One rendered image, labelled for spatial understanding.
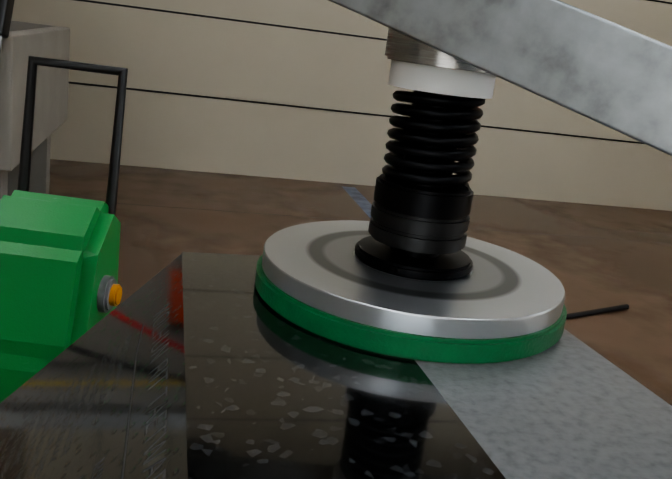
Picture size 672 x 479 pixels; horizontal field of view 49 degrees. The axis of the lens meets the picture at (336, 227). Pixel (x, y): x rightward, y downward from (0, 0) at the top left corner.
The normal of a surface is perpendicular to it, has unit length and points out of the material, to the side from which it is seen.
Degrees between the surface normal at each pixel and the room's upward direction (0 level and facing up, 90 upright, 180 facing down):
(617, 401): 0
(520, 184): 90
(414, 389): 0
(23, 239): 72
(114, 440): 45
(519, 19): 90
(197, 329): 0
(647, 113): 90
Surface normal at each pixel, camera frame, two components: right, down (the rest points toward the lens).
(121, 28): 0.19, 0.28
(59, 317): 0.01, -0.05
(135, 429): -0.60, -0.72
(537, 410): 0.12, -0.96
